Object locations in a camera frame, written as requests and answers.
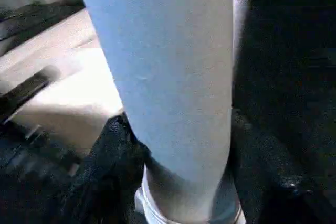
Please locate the black work mat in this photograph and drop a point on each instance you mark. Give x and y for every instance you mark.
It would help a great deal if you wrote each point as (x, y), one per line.
(288, 64)

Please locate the white plastic table top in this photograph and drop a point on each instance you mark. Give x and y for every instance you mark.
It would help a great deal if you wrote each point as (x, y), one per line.
(65, 77)

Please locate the white plastic table leg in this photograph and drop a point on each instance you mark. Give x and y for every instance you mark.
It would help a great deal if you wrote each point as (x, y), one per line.
(168, 77)

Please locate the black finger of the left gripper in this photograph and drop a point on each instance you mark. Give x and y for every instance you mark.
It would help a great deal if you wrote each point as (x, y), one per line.
(29, 87)

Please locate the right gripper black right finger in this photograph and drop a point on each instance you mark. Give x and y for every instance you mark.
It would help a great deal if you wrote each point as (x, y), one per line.
(267, 190)

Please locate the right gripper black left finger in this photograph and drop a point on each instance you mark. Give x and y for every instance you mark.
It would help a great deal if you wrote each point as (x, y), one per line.
(110, 176)

